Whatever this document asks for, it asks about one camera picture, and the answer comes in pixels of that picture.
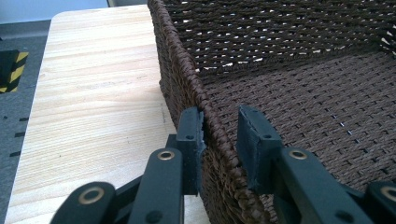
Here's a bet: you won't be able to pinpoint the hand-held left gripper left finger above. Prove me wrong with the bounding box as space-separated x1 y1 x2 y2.
167 106 207 196

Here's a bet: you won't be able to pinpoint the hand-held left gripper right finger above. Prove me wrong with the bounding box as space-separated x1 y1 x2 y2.
236 105 284 195

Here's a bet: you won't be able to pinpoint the brown woven basket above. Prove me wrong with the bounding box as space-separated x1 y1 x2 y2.
147 0 396 224

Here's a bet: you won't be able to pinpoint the black floor tape marks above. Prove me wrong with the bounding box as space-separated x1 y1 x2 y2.
8 116 30 158

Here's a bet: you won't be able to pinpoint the black yellow striped stand base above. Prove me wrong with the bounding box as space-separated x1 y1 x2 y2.
0 49 30 94

